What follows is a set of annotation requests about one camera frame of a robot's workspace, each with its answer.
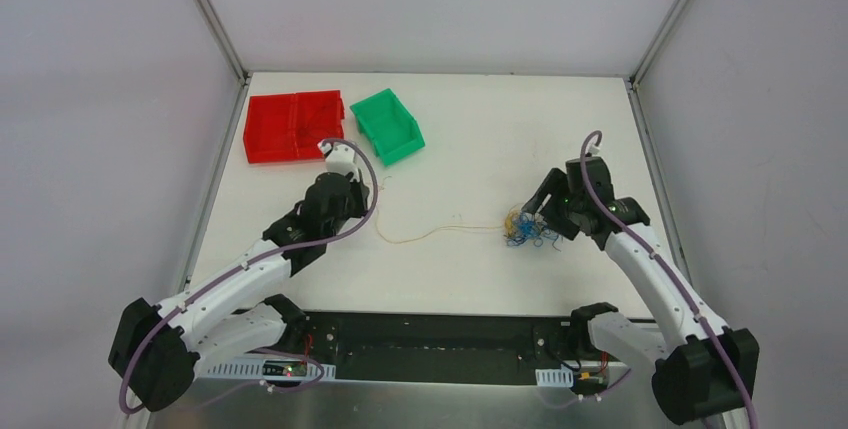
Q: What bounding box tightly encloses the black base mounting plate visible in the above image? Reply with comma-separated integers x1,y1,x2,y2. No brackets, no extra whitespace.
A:
239,310,634,388

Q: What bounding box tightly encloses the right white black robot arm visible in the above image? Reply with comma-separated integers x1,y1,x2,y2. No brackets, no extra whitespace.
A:
521,154,760,428

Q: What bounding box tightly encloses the right circuit board connector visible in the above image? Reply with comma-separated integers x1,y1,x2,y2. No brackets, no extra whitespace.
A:
572,372,608,395

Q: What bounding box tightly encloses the green plastic bin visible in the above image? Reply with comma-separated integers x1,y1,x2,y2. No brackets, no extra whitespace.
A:
350,89,426,166

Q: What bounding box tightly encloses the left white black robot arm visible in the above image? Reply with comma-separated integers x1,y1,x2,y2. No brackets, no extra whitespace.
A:
108,170,379,415

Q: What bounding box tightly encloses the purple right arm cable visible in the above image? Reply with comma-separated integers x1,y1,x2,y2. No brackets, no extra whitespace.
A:
579,130,760,429

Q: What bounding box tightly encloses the red plastic bin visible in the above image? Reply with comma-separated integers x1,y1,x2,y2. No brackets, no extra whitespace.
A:
243,90,345,164

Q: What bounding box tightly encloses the left circuit board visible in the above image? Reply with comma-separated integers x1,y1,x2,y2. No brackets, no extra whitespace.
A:
262,359,310,378

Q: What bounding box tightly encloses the aluminium frame rail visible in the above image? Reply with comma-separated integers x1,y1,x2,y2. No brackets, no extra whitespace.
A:
135,311,336,381

